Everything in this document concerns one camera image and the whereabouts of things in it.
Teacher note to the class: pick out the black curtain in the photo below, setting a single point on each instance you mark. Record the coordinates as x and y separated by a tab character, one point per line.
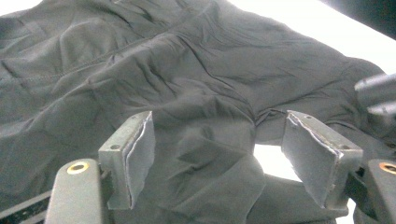
373	12

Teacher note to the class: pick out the black pants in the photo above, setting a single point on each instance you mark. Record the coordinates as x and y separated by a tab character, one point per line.
186	77

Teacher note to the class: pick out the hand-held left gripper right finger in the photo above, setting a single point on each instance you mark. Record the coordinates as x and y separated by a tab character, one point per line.
317	161

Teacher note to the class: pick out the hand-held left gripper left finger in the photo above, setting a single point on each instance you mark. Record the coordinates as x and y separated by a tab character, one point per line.
137	155

